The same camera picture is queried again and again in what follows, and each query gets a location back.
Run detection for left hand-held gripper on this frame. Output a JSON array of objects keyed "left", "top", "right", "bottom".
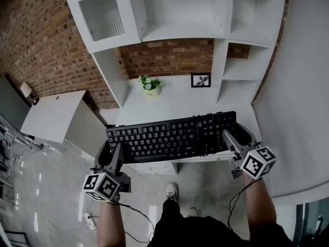
[{"left": 82, "top": 140, "right": 132, "bottom": 203}]

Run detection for black picture frame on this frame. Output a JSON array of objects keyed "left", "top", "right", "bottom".
[{"left": 190, "top": 72, "right": 212, "bottom": 89}]

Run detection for black framed board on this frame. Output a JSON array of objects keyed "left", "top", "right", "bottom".
[{"left": 4, "top": 230, "right": 29, "bottom": 247}]

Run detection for white power strip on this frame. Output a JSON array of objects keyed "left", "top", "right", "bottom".
[{"left": 83, "top": 212, "right": 97, "bottom": 231}]

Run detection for small white table lamp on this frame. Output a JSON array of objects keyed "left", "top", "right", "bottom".
[{"left": 20, "top": 82, "right": 40, "bottom": 105}]

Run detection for person's white shoe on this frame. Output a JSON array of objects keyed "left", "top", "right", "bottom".
[
  {"left": 165, "top": 183, "right": 179, "bottom": 203},
  {"left": 185, "top": 206, "right": 198, "bottom": 219}
]

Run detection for person's black trousers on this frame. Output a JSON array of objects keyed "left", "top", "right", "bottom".
[{"left": 148, "top": 198, "right": 296, "bottom": 247}]

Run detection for person's right forearm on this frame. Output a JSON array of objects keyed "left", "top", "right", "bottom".
[{"left": 242, "top": 175, "right": 279, "bottom": 241}]

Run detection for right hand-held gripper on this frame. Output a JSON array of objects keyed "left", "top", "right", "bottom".
[{"left": 221, "top": 123, "right": 277, "bottom": 181}]

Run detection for black keyboard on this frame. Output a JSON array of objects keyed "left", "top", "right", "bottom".
[{"left": 105, "top": 110, "right": 239, "bottom": 164}]

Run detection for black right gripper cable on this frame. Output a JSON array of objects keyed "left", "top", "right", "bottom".
[{"left": 228, "top": 178, "right": 263, "bottom": 232}]

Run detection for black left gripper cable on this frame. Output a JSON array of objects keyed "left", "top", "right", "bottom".
[{"left": 109, "top": 201, "right": 157, "bottom": 244}]

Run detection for potted plant in white pot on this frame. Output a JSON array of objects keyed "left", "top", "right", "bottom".
[{"left": 138, "top": 74, "right": 163, "bottom": 99}]

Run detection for person's left forearm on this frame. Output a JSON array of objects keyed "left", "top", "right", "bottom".
[{"left": 96, "top": 196, "right": 127, "bottom": 247}]

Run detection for white side table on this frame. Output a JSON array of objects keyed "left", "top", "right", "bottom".
[{"left": 20, "top": 90, "right": 109, "bottom": 154}]

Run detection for white desk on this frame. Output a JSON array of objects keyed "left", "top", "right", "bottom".
[{"left": 113, "top": 75, "right": 262, "bottom": 176}]

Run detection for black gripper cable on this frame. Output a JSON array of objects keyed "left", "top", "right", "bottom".
[
  {"left": 228, "top": 178, "right": 263, "bottom": 232},
  {"left": 109, "top": 201, "right": 157, "bottom": 244}
]

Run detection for white shelf unit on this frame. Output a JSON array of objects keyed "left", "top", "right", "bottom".
[{"left": 61, "top": 0, "right": 287, "bottom": 110}]

